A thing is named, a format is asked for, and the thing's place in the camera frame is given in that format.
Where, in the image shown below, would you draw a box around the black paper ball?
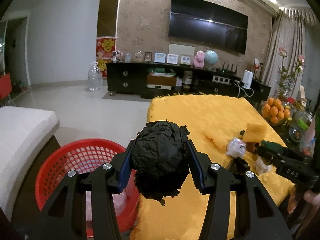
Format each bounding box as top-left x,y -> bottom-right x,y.
130,120 -> 190,206

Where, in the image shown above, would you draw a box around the pink plush toy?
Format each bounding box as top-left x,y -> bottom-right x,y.
193,50 -> 205,68

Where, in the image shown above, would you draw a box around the artificial rose flowers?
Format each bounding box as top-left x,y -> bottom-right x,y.
275,47 -> 305,102

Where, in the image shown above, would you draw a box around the white tissue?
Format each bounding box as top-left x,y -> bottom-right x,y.
254,156 -> 271,176

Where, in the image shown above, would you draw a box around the red plastic mesh basket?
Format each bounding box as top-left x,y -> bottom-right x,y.
35,138 -> 141,239

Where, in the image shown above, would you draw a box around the beige curtain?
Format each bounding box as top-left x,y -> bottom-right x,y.
262,7 -> 312,98

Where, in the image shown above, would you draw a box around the yellow sponge piece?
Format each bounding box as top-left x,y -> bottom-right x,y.
242,123 -> 267,143

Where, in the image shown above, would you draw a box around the glass bowl of oranges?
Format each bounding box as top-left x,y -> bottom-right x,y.
260,98 -> 292,126

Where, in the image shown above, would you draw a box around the white cushioned bench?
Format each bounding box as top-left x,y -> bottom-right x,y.
0,106 -> 60,220

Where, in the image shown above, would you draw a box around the red yellow festive banner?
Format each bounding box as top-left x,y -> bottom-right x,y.
96,36 -> 117,78

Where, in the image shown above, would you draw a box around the white router box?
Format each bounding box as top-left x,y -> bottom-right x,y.
242,70 -> 253,89

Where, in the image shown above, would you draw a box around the pink white wrapper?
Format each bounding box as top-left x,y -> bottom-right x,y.
226,138 -> 246,158

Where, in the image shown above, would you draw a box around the black tv cabinet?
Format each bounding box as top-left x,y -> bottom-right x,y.
106,62 -> 271,104

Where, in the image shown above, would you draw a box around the light blue globe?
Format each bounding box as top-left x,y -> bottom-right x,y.
204,50 -> 219,67

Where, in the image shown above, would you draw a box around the black wifi router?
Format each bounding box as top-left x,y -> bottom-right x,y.
215,62 -> 238,75

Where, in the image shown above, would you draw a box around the yellow food scrap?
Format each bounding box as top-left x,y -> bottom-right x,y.
203,130 -> 227,150

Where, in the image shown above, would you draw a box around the yellow patterned tablecloth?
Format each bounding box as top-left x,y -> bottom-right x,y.
130,95 -> 285,239

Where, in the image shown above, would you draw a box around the person's right hand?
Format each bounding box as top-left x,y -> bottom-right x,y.
287,186 -> 319,214

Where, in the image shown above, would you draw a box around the red chair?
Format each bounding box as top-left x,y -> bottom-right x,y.
0,73 -> 12,106

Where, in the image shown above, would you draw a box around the wall mounted black television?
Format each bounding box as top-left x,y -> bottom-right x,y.
168,0 -> 248,55

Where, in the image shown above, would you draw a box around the brown paper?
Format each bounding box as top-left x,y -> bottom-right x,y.
246,142 -> 260,154

